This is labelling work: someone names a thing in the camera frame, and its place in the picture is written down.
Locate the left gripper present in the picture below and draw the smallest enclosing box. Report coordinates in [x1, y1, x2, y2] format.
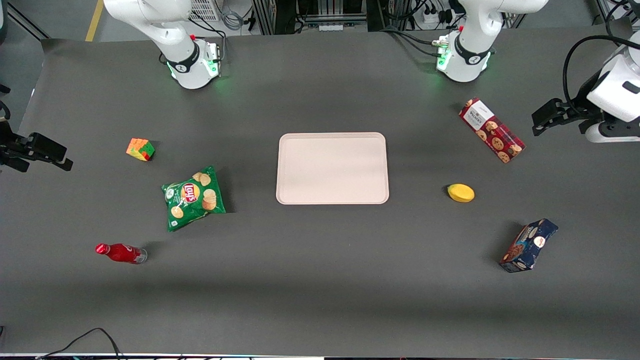
[531, 52, 640, 137]

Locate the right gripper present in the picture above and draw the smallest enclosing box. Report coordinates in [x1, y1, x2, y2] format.
[0, 119, 74, 173]

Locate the red cookie box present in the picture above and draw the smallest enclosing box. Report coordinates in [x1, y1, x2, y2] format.
[459, 97, 527, 164]

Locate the blue cookie box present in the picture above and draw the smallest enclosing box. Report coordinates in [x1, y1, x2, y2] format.
[499, 218, 559, 274]

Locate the white perforated box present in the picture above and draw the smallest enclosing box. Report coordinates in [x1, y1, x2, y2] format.
[189, 0, 222, 22]

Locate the beige plastic tray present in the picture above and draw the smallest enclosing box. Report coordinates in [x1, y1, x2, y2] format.
[276, 132, 390, 206]

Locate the colourful puzzle cube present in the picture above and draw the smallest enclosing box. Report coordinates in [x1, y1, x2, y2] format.
[126, 138, 156, 162]

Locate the yellow lemon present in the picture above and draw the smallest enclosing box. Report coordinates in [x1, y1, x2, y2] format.
[447, 183, 476, 203]

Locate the red cola bottle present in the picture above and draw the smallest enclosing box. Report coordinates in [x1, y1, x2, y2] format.
[95, 243, 148, 265]

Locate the white power strip with plugs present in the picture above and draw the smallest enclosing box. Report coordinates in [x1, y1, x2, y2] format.
[422, 6, 455, 27]

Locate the green chips bag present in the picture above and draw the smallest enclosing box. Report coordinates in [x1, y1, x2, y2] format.
[161, 165, 227, 233]

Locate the black equipment rack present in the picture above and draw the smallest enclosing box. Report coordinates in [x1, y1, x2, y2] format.
[251, 0, 369, 36]

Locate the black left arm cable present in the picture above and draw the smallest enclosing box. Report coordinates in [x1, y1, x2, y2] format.
[563, 34, 640, 118]

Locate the black left base cable bundle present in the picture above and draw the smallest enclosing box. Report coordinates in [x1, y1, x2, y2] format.
[379, 26, 443, 57]

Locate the thin black table-edge cable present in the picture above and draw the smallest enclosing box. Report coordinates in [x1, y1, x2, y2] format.
[35, 327, 123, 360]

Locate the black right base cable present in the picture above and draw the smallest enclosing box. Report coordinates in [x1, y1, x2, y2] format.
[189, 14, 227, 67]

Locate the grey coiled cable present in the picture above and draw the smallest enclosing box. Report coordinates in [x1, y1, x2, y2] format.
[221, 9, 247, 32]

